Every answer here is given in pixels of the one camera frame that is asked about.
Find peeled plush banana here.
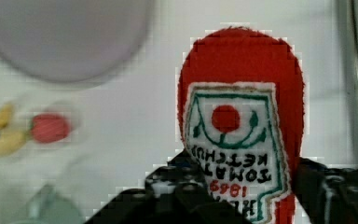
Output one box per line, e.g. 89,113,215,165
0,103,27,156

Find red plush ketchup bottle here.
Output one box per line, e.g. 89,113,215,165
177,27,304,224

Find grey round plate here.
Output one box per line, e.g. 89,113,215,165
0,0,154,83

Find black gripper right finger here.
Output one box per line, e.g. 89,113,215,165
293,158,358,224

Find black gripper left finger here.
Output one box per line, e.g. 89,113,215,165
84,151,249,224

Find red plush strawberry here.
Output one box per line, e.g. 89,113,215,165
31,113,71,144

